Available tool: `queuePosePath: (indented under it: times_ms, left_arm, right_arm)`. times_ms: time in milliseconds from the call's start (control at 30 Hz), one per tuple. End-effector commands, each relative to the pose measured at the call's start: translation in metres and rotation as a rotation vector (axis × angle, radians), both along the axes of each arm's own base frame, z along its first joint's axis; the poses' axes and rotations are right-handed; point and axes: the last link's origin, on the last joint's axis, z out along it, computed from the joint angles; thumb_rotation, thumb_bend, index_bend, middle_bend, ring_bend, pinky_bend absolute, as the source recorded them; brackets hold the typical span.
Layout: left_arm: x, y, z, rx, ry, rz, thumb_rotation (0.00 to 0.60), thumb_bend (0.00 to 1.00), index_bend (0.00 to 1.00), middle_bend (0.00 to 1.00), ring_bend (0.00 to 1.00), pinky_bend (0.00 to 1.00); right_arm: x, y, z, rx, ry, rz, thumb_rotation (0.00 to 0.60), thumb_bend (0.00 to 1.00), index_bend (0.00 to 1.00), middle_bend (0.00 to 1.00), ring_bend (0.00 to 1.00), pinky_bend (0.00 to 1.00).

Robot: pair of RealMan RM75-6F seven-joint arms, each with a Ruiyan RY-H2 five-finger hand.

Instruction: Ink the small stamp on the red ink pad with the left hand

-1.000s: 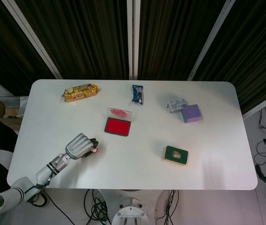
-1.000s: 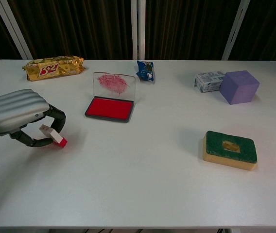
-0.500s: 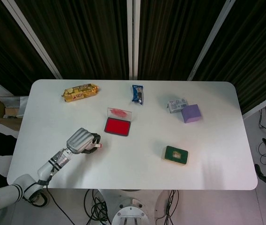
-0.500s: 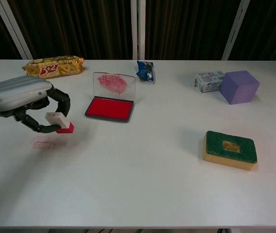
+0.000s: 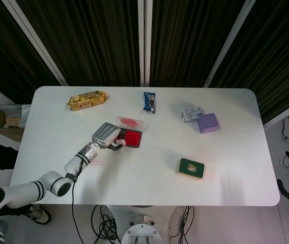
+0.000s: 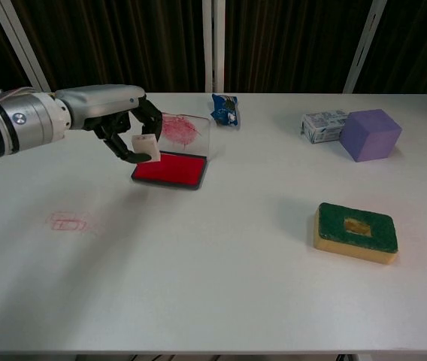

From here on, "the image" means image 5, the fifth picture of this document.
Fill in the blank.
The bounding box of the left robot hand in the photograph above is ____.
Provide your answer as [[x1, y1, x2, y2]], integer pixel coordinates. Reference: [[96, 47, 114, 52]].
[[91, 122, 127, 153]]

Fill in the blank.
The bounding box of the grey round robot base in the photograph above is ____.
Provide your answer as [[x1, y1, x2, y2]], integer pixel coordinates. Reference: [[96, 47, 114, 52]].
[[121, 215, 162, 244]]

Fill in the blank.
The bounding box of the red box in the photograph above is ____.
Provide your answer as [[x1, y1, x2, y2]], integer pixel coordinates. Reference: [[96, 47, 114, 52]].
[[115, 116, 145, 148]]

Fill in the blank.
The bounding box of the gold snack package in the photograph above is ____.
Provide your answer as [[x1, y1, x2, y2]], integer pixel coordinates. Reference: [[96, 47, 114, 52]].
[[66, 90, 109, 112]]

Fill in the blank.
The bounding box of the blue snack packet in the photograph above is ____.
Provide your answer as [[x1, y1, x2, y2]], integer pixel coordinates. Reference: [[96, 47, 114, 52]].
[[142, 91, 157, 114]]

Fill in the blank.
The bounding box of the green gold box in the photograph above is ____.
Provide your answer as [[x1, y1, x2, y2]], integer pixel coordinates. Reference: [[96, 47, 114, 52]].
[[177, 158, 206, 180]]

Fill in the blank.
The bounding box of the dark pleated curtain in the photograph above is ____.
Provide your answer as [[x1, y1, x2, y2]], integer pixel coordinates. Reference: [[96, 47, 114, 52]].
[[210, 0, 289, 125], [149, 0, 246, 88], [16, 0, 141, 87], [0, 0, 62, 104]]

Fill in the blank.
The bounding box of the purple cube box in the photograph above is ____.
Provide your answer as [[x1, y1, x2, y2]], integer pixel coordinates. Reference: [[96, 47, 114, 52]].
[[196, 113, 220, 135]]

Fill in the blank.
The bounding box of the black white sneaker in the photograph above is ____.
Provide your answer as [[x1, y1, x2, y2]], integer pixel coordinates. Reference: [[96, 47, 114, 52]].
[[23, 204, 52, 225]]

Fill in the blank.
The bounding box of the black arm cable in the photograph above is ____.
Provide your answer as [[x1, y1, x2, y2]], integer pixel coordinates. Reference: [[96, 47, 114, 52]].
[[71, 157, 87, 244]]

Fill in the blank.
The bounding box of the black cable bundle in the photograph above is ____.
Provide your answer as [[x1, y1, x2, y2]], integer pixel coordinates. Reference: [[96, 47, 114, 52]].
[[91, 205, 121, 244], [168, 205, 195, 244]]

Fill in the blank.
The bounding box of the white frame post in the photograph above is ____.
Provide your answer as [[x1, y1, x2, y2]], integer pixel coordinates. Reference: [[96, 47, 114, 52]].
[[2, 0, 68, 86], [137, 0, 153, 86], [203, 0, 257, 88]]

